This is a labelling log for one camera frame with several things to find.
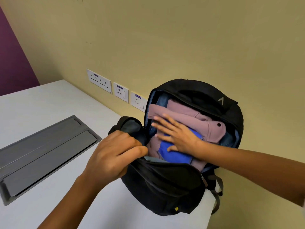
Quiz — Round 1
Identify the person's right hand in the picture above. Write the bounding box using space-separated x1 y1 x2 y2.
151 114 203 160

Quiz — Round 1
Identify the person's left hand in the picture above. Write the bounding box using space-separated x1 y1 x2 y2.
82 130 149 186

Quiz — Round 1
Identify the blue garment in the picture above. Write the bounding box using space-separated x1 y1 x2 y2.
158 120 203 164

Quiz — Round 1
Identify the black backpack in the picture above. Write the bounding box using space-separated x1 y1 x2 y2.
108 79 244 217

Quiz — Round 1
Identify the person's right forearm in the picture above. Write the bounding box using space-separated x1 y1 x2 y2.
193 141 305 206

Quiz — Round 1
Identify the person's left forearm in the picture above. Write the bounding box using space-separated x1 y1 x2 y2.
37 173 105 229

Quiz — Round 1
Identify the pink folded garment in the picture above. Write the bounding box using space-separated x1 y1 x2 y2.
146 99 226 172

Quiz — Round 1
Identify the white wall socket with switch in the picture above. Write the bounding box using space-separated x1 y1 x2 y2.
113 82 129 103
131 91 148 113

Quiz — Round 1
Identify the wide white wall socket panel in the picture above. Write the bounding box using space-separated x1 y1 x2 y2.
86 69 112 94

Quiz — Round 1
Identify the grey desk cable box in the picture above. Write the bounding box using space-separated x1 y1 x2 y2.
0 115 103 206

